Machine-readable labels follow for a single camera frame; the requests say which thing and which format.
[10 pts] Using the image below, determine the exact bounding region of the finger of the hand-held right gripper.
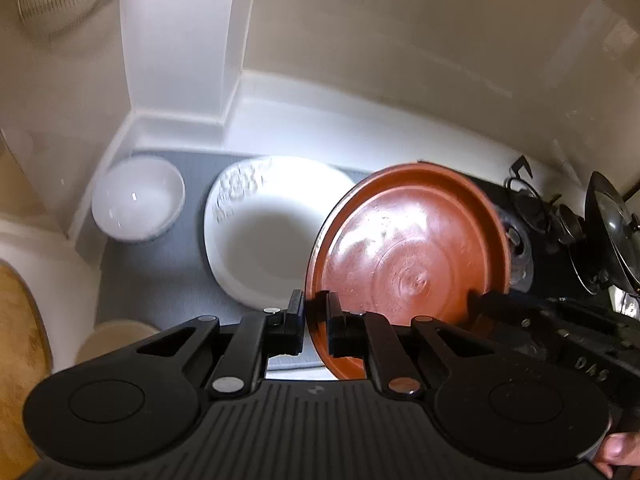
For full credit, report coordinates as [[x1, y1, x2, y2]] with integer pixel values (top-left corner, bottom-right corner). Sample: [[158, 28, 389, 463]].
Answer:
[[470, 291, 551, 321]]

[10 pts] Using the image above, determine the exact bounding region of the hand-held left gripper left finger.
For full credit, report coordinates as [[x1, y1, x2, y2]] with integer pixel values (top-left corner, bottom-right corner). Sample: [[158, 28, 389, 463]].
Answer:
[[135, 289, 306, 401]]

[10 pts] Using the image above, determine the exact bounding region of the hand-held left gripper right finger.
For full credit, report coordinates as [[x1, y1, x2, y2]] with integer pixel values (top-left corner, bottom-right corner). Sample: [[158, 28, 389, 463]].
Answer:
[[320, 290, 497, 397]]

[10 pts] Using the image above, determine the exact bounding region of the white square plate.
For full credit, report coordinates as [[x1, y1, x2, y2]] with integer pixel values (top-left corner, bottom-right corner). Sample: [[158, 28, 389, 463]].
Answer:
[[203, 156, 361, 311]]

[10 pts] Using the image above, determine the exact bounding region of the brown round plate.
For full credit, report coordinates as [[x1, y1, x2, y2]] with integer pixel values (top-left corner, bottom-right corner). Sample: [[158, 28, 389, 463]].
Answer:
[[306, 161, 513, 381]]

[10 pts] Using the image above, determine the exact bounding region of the white bowl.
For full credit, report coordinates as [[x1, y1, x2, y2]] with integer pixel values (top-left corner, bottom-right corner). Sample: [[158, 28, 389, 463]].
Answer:
[[91, 156, 186, 244]]

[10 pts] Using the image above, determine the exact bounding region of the person's right hand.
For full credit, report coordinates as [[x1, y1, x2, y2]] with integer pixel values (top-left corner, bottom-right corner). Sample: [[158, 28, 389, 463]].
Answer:
[[597, 432, 640, 480]]

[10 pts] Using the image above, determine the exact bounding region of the black gas stove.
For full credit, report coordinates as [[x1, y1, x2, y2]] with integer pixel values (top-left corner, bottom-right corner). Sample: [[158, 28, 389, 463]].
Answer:
[[467, 155, 640, 306]]

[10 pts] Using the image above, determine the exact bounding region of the stove burner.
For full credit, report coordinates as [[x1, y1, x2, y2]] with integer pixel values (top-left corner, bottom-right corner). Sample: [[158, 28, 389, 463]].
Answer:
[[500, 217, 535, 292]]

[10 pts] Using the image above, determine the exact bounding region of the black pot support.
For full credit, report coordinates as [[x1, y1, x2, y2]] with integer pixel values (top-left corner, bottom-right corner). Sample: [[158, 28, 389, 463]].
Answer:
[[504, 155, 586, 257]]

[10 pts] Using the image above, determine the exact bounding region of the black pan with glass lid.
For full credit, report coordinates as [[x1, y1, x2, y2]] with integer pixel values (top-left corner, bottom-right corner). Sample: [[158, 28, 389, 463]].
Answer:
[[582, 171, 640, 297]]

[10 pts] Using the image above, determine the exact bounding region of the grey mat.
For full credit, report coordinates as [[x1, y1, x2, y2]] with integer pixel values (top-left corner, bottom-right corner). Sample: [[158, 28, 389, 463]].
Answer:
[[97, 150, 381, 368]]

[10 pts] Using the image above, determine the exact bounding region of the round wooden cutting board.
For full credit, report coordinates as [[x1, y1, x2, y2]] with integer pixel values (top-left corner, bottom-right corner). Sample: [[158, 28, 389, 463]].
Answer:
[[0, 259, 56, 480]]

